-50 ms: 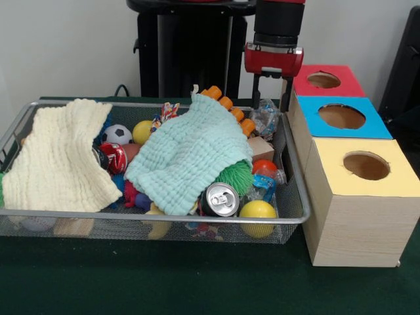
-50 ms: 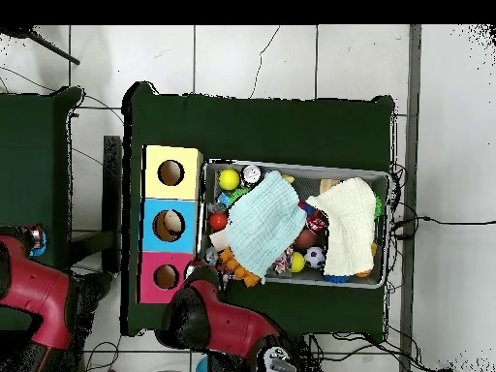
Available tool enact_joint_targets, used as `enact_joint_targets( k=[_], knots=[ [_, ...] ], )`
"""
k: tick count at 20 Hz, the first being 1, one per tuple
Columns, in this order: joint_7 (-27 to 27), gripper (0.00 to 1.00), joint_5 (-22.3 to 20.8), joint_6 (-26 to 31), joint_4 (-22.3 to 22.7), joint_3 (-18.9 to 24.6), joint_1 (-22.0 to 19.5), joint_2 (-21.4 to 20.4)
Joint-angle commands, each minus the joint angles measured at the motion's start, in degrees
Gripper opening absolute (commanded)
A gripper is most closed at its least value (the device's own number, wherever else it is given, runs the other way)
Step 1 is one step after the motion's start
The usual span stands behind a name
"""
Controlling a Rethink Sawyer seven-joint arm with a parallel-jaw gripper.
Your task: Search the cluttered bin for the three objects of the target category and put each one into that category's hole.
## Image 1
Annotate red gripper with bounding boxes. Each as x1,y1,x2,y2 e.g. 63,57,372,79
244,44,305,112

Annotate clear plastic bottle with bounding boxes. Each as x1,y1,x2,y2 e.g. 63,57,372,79
249,98,282,142

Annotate wooden box with three holes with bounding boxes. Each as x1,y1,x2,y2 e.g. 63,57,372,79
280,64,420,268

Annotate shallow mesh bin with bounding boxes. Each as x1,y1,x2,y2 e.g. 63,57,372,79
0,100,312,245

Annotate orange toy building block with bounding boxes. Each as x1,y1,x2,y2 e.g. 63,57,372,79
200,85,256,137

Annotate red orange ball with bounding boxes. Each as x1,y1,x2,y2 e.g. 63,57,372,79
251,159,278,177

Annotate green spiky ball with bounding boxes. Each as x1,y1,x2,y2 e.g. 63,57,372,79
215,159,254,197

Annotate mint green cloth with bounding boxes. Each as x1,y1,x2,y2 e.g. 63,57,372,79
124,84,254,217

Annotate yellow ball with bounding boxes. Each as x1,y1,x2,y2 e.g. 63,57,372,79
132,120,154,146
239,199,278,239

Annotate silver drink can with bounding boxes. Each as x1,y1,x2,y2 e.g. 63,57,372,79
199,182,240,217

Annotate dark green table cloth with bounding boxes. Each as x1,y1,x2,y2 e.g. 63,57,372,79
383,104,420,155
0,96,420,315

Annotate small soccer ball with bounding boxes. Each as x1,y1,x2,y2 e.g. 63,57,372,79
100,124,134,145

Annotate crushed red can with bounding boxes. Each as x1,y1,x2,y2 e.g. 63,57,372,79
91,142,128,175

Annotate cream cloth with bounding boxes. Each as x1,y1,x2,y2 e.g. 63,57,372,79
1,98,123,213

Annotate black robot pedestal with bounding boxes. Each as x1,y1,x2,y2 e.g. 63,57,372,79
126,0,259,98

